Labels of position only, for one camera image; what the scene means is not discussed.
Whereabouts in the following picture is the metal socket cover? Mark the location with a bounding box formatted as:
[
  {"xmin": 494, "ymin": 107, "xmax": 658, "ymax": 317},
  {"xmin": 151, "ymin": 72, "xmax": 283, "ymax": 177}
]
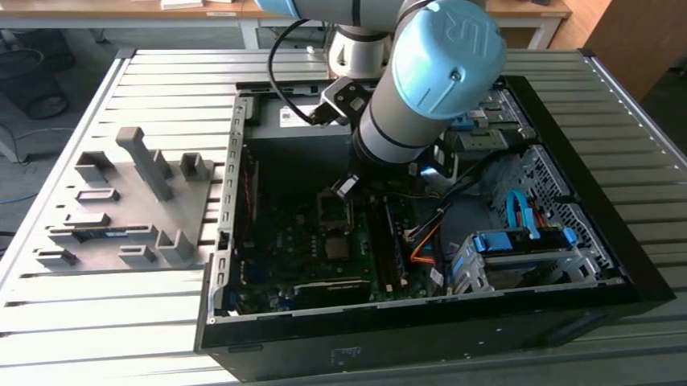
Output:
[{"xmin": 316, "ymin": 191, "xmax": 355, "ymax": 232}]

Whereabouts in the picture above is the CPU socket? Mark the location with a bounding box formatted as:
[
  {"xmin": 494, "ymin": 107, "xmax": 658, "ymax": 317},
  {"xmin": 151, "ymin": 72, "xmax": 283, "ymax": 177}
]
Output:
[{"xmin": 320, "ymin": 232, "xmax": 356, "ymax": 263}]

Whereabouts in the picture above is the black RAM slot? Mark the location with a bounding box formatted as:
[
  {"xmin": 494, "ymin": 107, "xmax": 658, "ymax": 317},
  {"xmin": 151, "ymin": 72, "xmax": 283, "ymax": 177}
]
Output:
[{"xmin": 370, "ymin": 195, "xmax": 394, "ymax": 293}]

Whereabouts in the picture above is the grey power supply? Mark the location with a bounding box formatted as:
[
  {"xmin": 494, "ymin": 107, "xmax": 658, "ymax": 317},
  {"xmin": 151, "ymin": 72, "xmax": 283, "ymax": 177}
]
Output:
[{"xmin": 244, "ymin": 96, "xmax": 359, "ymax": 178}]

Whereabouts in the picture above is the grey metal disk bay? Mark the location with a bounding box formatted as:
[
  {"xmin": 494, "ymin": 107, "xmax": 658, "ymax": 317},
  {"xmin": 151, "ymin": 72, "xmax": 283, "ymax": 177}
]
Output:
[
  {"xmin": 438, "ymin": 86, "xmax": 538, "ymax": 162},
  {"xmin": 450, "ymin": 231, "xmax": 612, "ymax": 293}
]

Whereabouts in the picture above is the blue disk carrier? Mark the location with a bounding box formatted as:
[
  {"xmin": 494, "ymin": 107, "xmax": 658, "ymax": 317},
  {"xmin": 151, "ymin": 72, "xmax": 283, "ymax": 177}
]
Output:
[{"xmin": 448, "ymin": 110, "xmax": 490, "ymax": 132}]

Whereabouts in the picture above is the green motherboard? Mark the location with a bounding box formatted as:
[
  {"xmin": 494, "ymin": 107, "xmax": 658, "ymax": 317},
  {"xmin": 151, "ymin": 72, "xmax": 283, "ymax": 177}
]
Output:
[{"xmin": 229, "ymin": 176, "xmax": 447, "ymax": 313}]

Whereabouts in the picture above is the hard disk in blue carrier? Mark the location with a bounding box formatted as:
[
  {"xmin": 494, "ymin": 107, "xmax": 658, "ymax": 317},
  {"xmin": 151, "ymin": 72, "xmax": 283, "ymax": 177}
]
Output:
[{"xmin": 471, "ymin": 228, "xmax": 575, "ymax": 255}]

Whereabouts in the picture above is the black graphics card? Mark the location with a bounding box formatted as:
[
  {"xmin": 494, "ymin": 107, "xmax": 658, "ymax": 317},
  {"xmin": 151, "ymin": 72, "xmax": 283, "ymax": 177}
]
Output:
[{"xmin": 292, "ymin": 279, "xmax": 375, "ymax": 309}]

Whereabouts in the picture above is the black PC case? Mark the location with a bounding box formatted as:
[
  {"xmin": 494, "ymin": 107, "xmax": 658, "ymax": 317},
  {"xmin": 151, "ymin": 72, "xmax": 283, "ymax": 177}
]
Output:
[{"xmin": 193, "ymin": 74, "xmax": 676, "ymax": 381}]

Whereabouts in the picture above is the grey parts rack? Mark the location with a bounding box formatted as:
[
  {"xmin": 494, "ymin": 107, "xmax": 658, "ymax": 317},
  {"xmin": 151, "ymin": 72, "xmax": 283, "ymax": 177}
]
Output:
[{"xmin": 32, "ymin": 126, "xmax": 216, "ymax": 271}]

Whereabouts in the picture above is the RAM stick with blue label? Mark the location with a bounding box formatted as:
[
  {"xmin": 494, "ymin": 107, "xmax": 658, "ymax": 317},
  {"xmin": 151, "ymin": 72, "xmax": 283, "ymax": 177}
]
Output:
[{"xmin": 72, "ymin": 227, "xmax": 133, "ymax": 243}]

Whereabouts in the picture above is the wooden cabinet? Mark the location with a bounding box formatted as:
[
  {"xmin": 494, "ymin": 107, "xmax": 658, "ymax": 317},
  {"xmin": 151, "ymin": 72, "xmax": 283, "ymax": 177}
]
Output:
[{"xmin": 582, "ymin": 0, "xmax": 687, "ymax": 101}]

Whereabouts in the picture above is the wooden desk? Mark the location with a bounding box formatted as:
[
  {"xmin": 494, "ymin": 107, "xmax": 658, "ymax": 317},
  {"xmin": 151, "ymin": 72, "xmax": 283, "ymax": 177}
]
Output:
[{"xmin": 0, "ymin": 0, "xmax": 574, "ymax": 49}]

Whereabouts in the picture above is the black cable bundle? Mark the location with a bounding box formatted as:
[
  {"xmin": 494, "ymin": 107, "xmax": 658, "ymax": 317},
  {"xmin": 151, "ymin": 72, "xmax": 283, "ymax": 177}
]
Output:
[{"xmin": 412, "ymin": 150, "xmax": 506, "ymax": 238}]

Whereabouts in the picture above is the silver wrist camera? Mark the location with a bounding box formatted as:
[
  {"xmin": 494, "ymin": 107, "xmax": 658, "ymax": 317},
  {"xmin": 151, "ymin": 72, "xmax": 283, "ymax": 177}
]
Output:
[{"xmin": 320, "ymin": 76, "xmax": 372, "ymax": 125}]

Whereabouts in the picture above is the orange wire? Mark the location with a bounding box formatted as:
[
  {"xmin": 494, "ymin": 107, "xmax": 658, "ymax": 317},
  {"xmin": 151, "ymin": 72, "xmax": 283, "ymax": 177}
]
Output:
[{"xmin": 410, "ymin": 224, "xmax": 444, "ymax": 265}]

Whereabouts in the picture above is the red wire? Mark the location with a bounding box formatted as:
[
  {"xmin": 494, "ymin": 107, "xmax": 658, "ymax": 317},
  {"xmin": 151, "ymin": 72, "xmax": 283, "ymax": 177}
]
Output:
[{"xmin": 240, "ymin": 160, "xmax": 257, "ymax": 244}]

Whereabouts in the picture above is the blue wire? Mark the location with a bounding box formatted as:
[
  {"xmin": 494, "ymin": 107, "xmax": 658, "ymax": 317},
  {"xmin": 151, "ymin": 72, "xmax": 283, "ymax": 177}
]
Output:
[{"xmin": 503, "ymin": 188, "xmax": 542, "ymax": 240}]

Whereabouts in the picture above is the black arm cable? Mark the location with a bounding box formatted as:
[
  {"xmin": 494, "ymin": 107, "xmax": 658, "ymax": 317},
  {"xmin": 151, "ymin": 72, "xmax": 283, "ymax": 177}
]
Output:
[{"xmin": 267, "ymin": 18, "xmax": 324, "ymax": 121}]

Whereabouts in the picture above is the blue floor cable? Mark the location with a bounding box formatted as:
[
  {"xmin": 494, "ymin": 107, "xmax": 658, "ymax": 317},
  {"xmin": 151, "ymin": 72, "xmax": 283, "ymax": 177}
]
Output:
[{"xmin": 0, "ymin": 192, "xmax": 41, "ymax": 206}]

